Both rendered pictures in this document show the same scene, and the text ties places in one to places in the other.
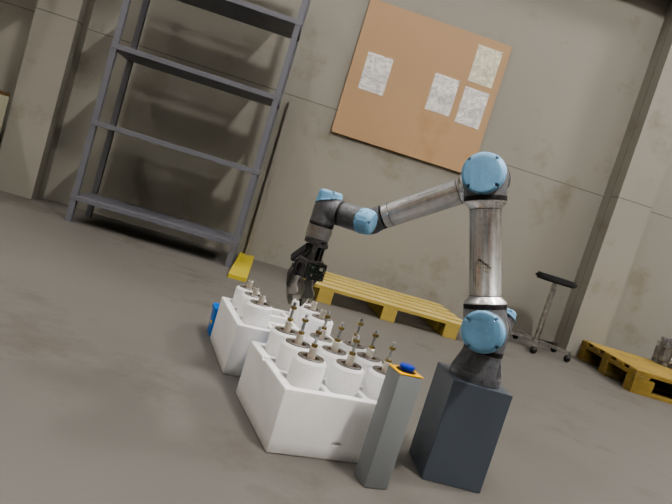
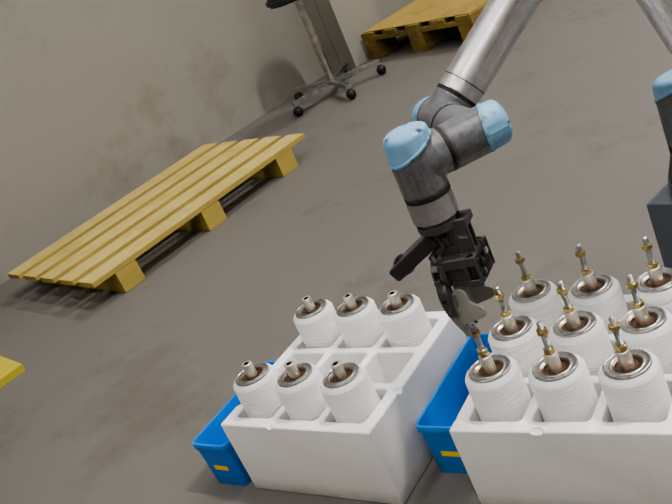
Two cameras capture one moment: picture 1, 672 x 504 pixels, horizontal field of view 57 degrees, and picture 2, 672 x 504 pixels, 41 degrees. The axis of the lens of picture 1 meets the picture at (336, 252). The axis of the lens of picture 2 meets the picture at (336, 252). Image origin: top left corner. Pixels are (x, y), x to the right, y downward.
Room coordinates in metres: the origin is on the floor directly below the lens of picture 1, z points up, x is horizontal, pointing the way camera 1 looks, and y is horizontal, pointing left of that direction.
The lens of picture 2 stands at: (0.80, 0.82, 1.10)
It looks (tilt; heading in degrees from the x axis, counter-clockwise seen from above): 22 degrees down; 333
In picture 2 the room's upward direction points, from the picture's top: 25 degrees counter-clockwise
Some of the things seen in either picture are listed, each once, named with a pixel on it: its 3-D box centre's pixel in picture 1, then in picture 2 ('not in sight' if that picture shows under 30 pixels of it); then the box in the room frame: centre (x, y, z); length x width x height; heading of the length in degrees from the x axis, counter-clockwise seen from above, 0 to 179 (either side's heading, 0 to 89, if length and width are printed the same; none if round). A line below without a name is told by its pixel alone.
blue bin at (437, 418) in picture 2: not in sight; (476, 401); (2.09, 0.00, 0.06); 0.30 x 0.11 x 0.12; 112
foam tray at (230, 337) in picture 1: (272, 342); (354, 400); (2.33, 0.13, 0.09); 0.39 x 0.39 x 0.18; 20
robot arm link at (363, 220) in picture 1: (358, 219); (468, 132); (1.86, -0.03, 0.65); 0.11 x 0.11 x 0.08; 70
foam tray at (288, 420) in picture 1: (318, 400); (600, 397); (1.83, -0.08, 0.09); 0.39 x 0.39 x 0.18; 23
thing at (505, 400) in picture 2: (278, 358); (506, 410); (1.89, 0.07, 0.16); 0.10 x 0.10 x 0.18
